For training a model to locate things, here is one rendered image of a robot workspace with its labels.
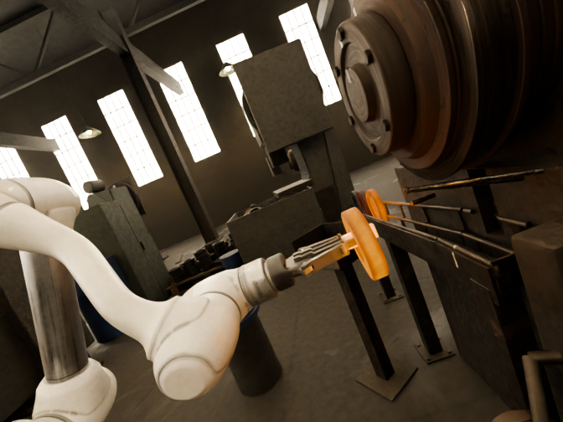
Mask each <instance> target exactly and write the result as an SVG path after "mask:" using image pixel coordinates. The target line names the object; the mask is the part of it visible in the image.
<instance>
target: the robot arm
mask: <svg viewBox="0 0 563 422"><path fill-rule="evenodd" d="M80 209H81V200H80V196H79V194H78V193H77V192H76V191H75V190H74V189H73V188H72V187H70V186H68V185H66V184H64V183H62V182H59V181H56V180H53V179H48V178H4V179H0V248H1V249H8V250H19V254H20V258H21V262H22V266H23V273H24V278H25V282H26V286H27V291H28V298H29V302H30V306H31V311H32V315H33V319H34V327H35V331H36V335H37V339H38V344H39V351H40V356H41V360H42V364H43V368H44V378H43V380H42V381H41V382H40V384H39V386H38V387H37V389H36V398H35V402H34V411H33V415H32V416H33V419H32V420H30V419H19V420H14V421H12V422H103V421H104V420H105V418H106V416H107V415H108V414H109V412H110V410H111V407H112V405H113V404H114V401H115V398H116V391H117V383H116V378H115V376H114V374H113V373H112V372H111V371H110V370H109V369H107V368H104V367H102V366H101V364H100V363H99V362H97V361H96V360H94V359H92V358H88V354H87V349H86V345H85V336H84V331H83V327H82V321H81V317H80V308H79V303H78V299H77V294H76V289H75V281H74V278H75V280H76V281H77V283H78V284H79V286H80V288H81V289H82V291H83V292H84V293H85V294H86V296H87V297H88V299H89V300H90V302H91V303H92V305H93V306H94V308H95V309H96V310H97V311H98V312H99V313H100V314H101V316H102V317H103V318H104V319H105V320H106V321H108V322H109V323H110V324H111V325H112V326H114V327H115V328H116V329H118V330H119V331H121V332H124V333H125V334H127V335H128V336H130V337H132V338H134V339H136V340H137V341H139V342H140V343H141V344H142V345H143V347H144V349H145V352H146V354H147V359H148V360H150V361H152V362H153V372H154V377H155V379H156V382H157V385H158V387H159V389H160V390H161V392H162V393H163V394H165V395H166V396H167V397H169V398H170V399H175V400H179V401H190V400H195V399H199V398H201V397H203V396H204V395H206V394H207V393H208V392H209V391H210V390H211V389H212V388H213V387H214V386H215V385H216V384H217V383H218V382H219V381H220V379H221V378H222V376H223V375H224V373H225V370H226V369H227V367H228V366H229V364H230V361H231V359H232V357H233V354H234V352H235V348H236V344H237V342H238V338H239V333H240V323H241V321H242V320H243V318H244V317H245V316H246V315H247V312H248V311H249V310H250V309H251V308H253V307H254V306H259V305H260V304H261V303H263V302H266V301H269V300H271V299H273V298H275V297H277V296H278V291H283V290H285V289H287V288H289V287H292V286H294V284H295V280H294V277H297V276H300V275H304V276H305V278H308V277H310V276H311V275H313V274H314V273H316V272H317V271H319V270H321V269H322V268H324V267H326V266H328V265H331V264H332V263H333V262H335V261H337V260H339V259H341V258H343V257H344V256H346V255H349V254H350V253H349V250H351V249H353V248H355V247H357V246H358V245H357V243H356V241H355V239H354V237H353V235H352V234H351V233H348V234H345V235H343V236H341V234H337V235H338V236H337V235H336V236H333V237H332V238H329V239H325V240H323V241H320V242H317V243H316V244H311V245H309V246H306V247H302V248H299V249H298V252H296V253H294V254H293V255H292V256H291V257H289V258H288V259H286V258H285V256H284V255H283V254H282V253H278V254H276V255H273V256H272V257H269V258H267V259H266V260H265V259H263V258H260V259H257V260H254V261H252V262H250V263H248V264H246V265H242V266H241V267H239V268H236V269H233V270H225V271H222V272H220V273H218V274H215V275H212V276H211V277H209V278H207V279H205V280H202V281H200V282H199V283H198V284H196V285H195V286H193V287H192V288H190V289H189V290H188V291H187V292H186V293H185V294H184V295H183V296H175V297H174V298H172V299H170V300H168V301H162V302H156V301H149V300H145V299H143V298H141V297H139V296H137V295H135V294H133V293H132V292H131V291H130V290H129V289H128V288H127V287H126V286H125V285H124V283H123V282H122V281H121V279H120V278H119V276H118V275H117V274H116V272H115V271H114V270H113V269H112V268H111V266H110V265H109V263H108V262H107V261H106V259H105V258H104V256H103V255H102V254H101V252H100V251H99V250H98V249H97V248H96V247H95V246H94V245H93V244H92V243H91V242H90V241H89V240H88V239H86V238H85V237H84V236H82V235H81V234H78V233H77V232H75V231H74V230H73V228H74V224H75V218H76V217H77V216H78V214H79V212H80Z"/></svg>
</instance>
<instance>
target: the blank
mask: <svg viewBox="0 0 563 422"><path fill-rule="evenodd" d="M341 218H342V220H343V225H344V227H345V229H346V231H347V234H348V233H351V234H352V235H353V237H354V239H355V241H356V243H357V245H358V246H357V247H355V248H354V249H355V251H356V253H357V255H358V257H359V259H360V261H361V263H362V265H363V267H364V268H365V270H366V271H367V273H368V275H369V277H370V278H371V279H372V280H378V279H380V278H383V277H385V276H387V275H388V274H389V267H388V265H387V262H386V259H385V255H384V253H383V251H382V249H381V247H380V244H379V242H378V240H377V238H376V236H375V235H374V232H373V230H372V229H371V227H370V226H369V223H368V222H367V220H366V218H365V217H364V216H363V215H362V213H361V212H360V211H359V210H358V209H357V208H356V207H353V208H350V209H348V210H346V211H343V212H342V213H341Z"/></svg>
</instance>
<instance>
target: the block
mask: <svg viewBox="0 0 563 422"><path fill-rule="evenodd" d="M511 243H512V246H513V249H514V253H515V256H516V260H517V262H518V265H519V270H520V273H521V275H522V279H523V282H524V287H525V289H526V292H527V296H528V298H529V303H530V306H531V309H532V312H533V315H534V318H535V322H536V326H537V328H538V331H539V335H540V339H541V342H542V345H543V348H544V350H545V351H551V350H556V351H557V352H559V353H560V355H561V356H562V358H563V216H562V217H560V218H558V219H554V220H551V221H549V222H547V223H544V224H541V225H538V226H535V227H534V228H531V229H527V230H525V231H522V232H519V233H517V234H515V235H513V236H512V237H511Z"/></svg>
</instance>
